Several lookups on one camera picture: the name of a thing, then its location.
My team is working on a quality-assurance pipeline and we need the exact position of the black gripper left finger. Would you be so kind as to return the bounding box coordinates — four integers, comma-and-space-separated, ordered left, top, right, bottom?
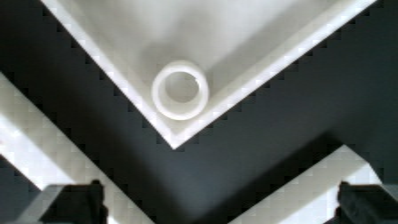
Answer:
16, 180, 109, 224

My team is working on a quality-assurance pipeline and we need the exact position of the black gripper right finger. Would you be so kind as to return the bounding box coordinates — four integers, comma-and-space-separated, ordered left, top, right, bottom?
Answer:
332, 182, 398, 224

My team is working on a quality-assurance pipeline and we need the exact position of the white square tabletop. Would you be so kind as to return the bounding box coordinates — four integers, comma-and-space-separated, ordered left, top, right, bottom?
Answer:
39, 0, 377, 147

